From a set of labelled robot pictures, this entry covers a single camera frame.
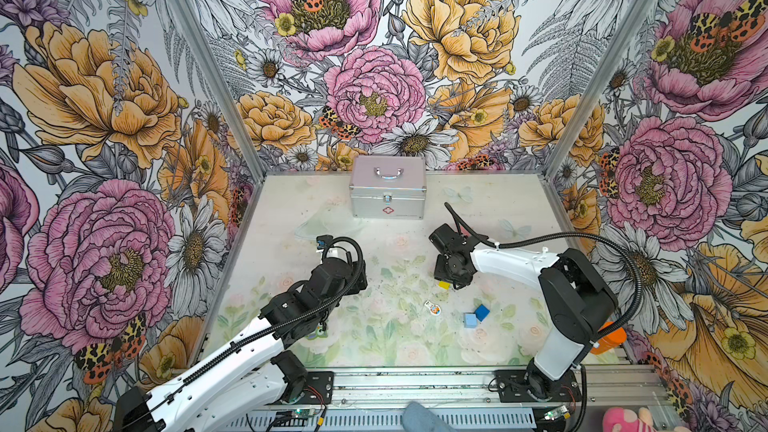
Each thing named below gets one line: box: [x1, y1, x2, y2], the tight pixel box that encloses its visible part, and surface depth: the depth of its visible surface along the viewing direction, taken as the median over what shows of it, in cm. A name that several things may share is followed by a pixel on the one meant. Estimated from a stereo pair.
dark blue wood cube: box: [474, 304, 490, 322], surface depth 87 cm
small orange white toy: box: [424, 300, 442, 317], surface depth 88 cm
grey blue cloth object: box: [402, 401, 454, 432], surface depth 69 cm
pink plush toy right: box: [602, 407, 659, 432], surface depth 66 cm
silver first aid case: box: [350, 155, 427, 220], surface depth 103 cm
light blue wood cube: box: [463, 312, 479, 330], surface depth 86 cm
